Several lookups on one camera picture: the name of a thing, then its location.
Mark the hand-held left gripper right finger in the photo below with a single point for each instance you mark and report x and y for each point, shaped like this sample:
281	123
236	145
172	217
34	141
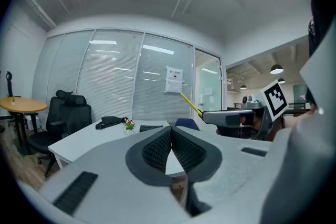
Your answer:
225	165

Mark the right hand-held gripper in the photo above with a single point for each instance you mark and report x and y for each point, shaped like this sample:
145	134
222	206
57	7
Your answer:
274	101

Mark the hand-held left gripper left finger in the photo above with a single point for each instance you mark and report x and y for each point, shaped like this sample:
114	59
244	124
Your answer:
110	173

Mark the yellow pen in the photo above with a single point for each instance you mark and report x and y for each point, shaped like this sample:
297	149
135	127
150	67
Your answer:
191	105

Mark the person's right forearm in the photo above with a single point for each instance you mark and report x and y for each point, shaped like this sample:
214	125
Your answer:
299	119

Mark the blue chair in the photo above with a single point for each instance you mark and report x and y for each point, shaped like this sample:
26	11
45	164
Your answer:
186	123

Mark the black pendant lamp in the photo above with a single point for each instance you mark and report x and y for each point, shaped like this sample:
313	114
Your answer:
281	80
243	87
276	69

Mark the small potted flower plant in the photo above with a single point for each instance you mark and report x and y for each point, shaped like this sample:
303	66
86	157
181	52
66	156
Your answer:
129	125

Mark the black waist bag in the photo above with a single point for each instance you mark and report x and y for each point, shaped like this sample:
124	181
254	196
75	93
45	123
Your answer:
110	121

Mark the black rectangular box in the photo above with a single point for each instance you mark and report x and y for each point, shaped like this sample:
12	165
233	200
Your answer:
151	128

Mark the white paper notice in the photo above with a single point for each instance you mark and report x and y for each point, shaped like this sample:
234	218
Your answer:
174	73
173	86

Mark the black mesh office chair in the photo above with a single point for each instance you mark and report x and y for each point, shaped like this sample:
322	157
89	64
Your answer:
74	118
55	110

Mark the black metal railing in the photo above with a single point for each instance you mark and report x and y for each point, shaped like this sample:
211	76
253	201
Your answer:
296	104

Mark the round wooden table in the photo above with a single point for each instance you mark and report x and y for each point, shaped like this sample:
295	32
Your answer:
22	105

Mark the small white vase green sprout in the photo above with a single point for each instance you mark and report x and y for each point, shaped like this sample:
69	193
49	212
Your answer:
13	102

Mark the black floor stand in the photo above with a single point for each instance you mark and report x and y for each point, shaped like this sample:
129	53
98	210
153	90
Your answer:
9	84

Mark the person's black t-shirt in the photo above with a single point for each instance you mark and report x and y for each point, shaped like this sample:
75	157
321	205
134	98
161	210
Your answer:
319	21

